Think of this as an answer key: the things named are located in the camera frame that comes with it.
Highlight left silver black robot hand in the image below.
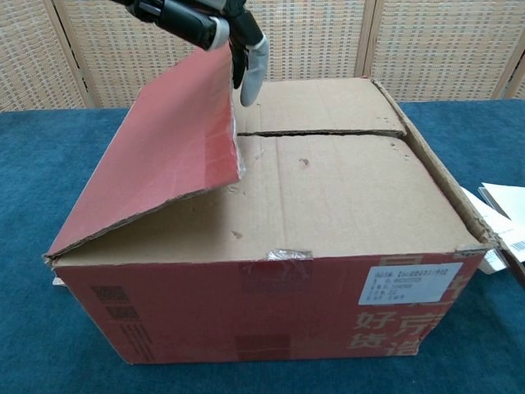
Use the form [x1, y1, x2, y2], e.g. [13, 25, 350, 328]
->
[118, 0, 270, 108]

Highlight red cardboard shipping box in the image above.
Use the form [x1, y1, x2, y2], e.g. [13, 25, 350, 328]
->
[43, 40, 525, 366]

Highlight blue felt table cover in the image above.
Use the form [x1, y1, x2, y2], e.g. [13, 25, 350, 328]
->
[0, 98, 525, 394]

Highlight wicker folding screen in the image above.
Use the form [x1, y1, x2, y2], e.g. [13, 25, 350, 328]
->
[0, 0, 525, 112]

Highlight white papers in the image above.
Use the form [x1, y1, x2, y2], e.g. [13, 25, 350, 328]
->
[463, 186, 525, 275]

